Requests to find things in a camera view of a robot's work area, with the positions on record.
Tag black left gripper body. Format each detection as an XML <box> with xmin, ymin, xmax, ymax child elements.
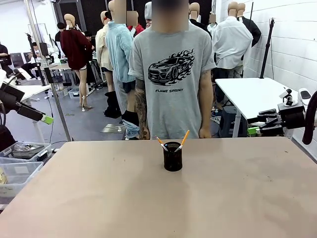
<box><xmin>0</xmin><ymin>82</ymin><xmax>26</xmax><ymax>114</ymax></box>

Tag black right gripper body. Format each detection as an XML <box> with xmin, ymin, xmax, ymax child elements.
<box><xmin>276</xmin><ymin>102</ymin><xmax>307</xmax><ymax>130</ymax></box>

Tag yellow pencil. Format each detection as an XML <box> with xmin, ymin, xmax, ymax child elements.
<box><xmin>180</xmin><ymin>129</ymin><xmax>191</xmax><ymax>147</ymax></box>

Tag orange pencil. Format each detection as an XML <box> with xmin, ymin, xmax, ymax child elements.
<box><xmin>155</xmin><ymin>135</ymin><xmax>169</xmax><ymax>152</ymax></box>

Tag person's right forearm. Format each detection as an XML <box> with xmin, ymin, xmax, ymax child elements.
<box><xmin>134</xmin><ymin>78</ymin><xmax>151</xmax><ymax>132</ymax></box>

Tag person's left forearm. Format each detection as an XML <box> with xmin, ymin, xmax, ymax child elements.
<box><xmin>199</xmin><ymin>69</ymin><xmax>214</xmax><ymax>129</ymax></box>

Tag black mesh pen holder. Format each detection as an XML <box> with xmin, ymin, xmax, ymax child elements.
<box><xmin>163</xmin><ymin>141</ymin><xmax>184</xmax><ymax>173</ymax></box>

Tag person's left hand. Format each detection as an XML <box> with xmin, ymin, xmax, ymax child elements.
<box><xmin>199</xmin><ymin>127</ymin><xmax>212</xmax><ymax>139</ymax></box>

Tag metal stand pole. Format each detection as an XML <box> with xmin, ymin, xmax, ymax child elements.
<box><xmin>25</xmin><ymin>0</ymin><xmax>72</xmax><ymax>142</ymax></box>

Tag white desk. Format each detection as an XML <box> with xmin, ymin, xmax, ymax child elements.
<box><xmin>13</xmin><ymin>83</ymin><xmax>52</xmax><ymax>144</ymax></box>

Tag white table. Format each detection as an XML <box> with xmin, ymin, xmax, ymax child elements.
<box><xmin>214</xmin><ymin>77</ymin><xmax>298</xmax><ymax>138</ymax></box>

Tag light blue storage bin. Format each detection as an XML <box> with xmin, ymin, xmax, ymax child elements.
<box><xmin>67</xmin><ymin>87</ymin><xmax>81</xmax><ymax>100</ymax></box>

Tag black cloth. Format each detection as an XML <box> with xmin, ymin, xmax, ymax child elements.
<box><xmin>0</xmin><ymin>125</ymin><xmax>17</xmax><ymax>152</ymax></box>

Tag seated person in black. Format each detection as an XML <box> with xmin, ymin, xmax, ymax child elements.
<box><xmin>0</xmin><ymin>43</ymin><xmax>16</xmax><ymax>78</ymax></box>

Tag black stool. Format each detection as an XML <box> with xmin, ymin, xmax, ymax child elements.
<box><xmin>218</xmin><ymin>106</ymin><xmax>239</xmax><ymax>138</ymax></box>

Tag clear box with tools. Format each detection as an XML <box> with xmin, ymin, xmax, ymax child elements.
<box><xmin>0</xmin><ymin>141</ymin><xmax>53</xmax><ymax>162</ymax></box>

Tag seated person in white shirt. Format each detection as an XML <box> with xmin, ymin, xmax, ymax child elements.
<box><xmin>21</xmin><ymin>42</ymin><xmax>43</xmax><ymax>82</ymax></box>

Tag large clear plastic box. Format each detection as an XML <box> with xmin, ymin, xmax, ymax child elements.
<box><xmin>0</xmin><ymin>160</ymin><xmax>44</xmax><ymax>197</ymax></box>

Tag black tripod stand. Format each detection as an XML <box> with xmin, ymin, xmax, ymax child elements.
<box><xmin>259</xmin><ymin>17</ymin><xmax>276</xmax><ymax>79</ymax></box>

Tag mannequin in maroon sweater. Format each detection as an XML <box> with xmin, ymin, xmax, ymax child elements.
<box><xmin>60</xmin><ymin>13</ymin><xmax>94</xmax><ymax>112</ymax></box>

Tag standing person with black hair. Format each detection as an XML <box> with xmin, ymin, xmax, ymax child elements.
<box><xmin>54</xmin><ymin>22</ymin><xmax>66</xmax><ymax>58</ymax></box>

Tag mannequin in white shirt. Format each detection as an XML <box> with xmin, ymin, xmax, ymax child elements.
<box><xmin>212</xmin><ymin>1</ymin><xmax>254</xmax><ymax>78</ymax></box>

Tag blue jeans heap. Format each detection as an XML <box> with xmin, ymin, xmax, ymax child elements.
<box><xmin>122</xmin><ymin>119</ymin><xmax>140</xmax><ymax>140</ymax></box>

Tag mannequin in beige jacket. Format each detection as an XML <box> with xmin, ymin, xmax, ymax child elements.
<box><xmin>95</xmin><ymin>10</ymin><xmax>115</xmax><ymax>93</ymax></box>

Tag mannequin in black jacket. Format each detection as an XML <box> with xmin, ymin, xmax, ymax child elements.
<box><xmin>236</xmin><ymin>2</ymin><xmax>262</xmax><ymax>48</ymax></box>

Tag mannequin in light blue fleece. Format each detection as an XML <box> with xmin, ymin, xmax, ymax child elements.
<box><xmin>105</xmin><ymin>0</ymin><xmax>140</xmax><ymax>140</ymax></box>

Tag person in grey T-shirt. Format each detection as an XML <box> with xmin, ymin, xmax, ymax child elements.
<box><xmin>128</xmin><ymin>0</ymin><xmax>215</xmax><ymax>140</ymax></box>

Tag mannequin in black outfit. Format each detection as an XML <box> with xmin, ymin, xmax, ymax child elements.
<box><xmin>189</xmin><ymin>2</ymin><xmax>211</xmax><ymax>38</ymax></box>

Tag mannequin in red top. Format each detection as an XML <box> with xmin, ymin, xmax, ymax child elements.
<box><xmin>126</xmin><ymin>10</ymin><xmax>145</xmax><ymax>38</ymax></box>

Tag mannequin in plaid shirt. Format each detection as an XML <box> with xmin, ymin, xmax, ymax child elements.
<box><xmin>144</xmin><ymin>1</ymin><xmax>153</xmax><ymax>29</ymax></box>

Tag dark red cable sleeve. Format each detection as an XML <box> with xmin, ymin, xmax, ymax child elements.
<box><xmin>302</xmin><ymin>90</ymin><xmax>317</xmax><ymax>146</ymax></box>

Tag metal mannequin base plate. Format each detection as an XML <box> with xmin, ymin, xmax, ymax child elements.
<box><xmin>100</xmin><ymin>123</ymin><xmax>126</xmax><ymax>134</ymax></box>

